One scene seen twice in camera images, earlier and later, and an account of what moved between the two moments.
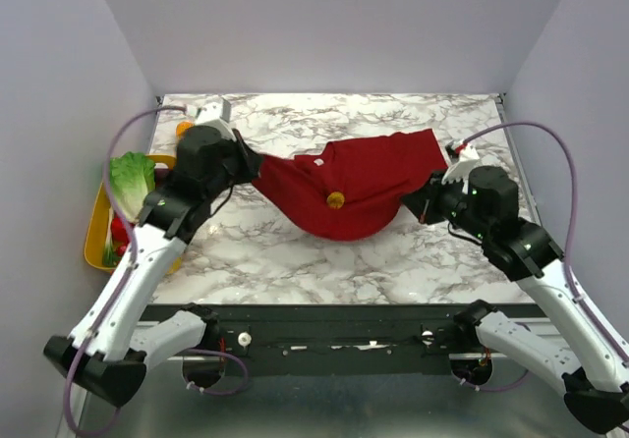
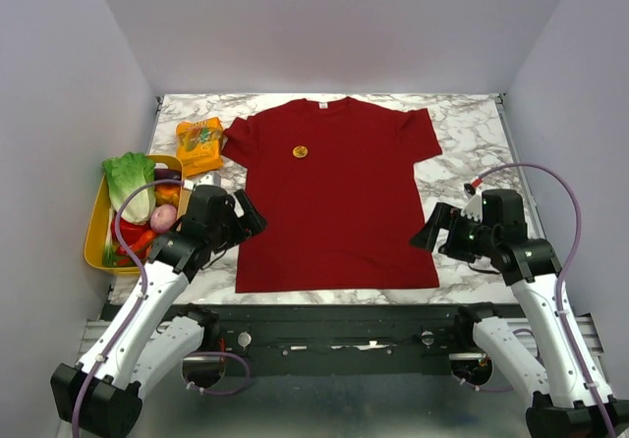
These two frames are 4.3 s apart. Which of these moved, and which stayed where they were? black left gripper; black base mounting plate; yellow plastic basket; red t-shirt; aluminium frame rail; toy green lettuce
Moved: black left gripper; red t-shirt
Stayed: black base mounting plate; toy green lettuce; aluminium frame rail; yellow plastic basket
